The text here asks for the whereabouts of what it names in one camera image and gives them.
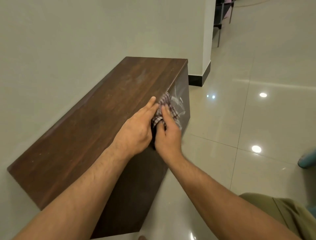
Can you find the person's toe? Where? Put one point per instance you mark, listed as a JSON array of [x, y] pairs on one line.
[[142, 238]]

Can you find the olive green trousers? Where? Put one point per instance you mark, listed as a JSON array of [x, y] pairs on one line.
[[288, 212]]

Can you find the black chair with metal legs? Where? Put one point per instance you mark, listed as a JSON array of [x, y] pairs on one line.
[[218, 14]]

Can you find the checkered cleaning cloth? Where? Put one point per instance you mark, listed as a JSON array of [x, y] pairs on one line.
[[170, 101]]

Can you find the person's left hand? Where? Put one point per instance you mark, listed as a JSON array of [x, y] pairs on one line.
[[134, 131]]

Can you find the teal rounded object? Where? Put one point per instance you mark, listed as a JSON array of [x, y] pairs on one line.
[[308, 160]]

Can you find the person's left forearm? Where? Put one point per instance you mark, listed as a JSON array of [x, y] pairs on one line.
[[81, 195]]

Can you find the person's left fingers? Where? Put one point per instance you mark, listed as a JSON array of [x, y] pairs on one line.
[[148, 105]]

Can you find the person's right hand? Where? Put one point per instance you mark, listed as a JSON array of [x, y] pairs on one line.
[[169, 138]]

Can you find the person's right thumb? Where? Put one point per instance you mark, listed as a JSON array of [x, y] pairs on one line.
[[159, 129]]

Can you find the person's right forearm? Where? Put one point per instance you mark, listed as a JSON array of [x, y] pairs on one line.
[[217, 200]]

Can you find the dark brown wooden cabinet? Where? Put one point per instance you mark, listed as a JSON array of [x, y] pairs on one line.
[[98, 111]]

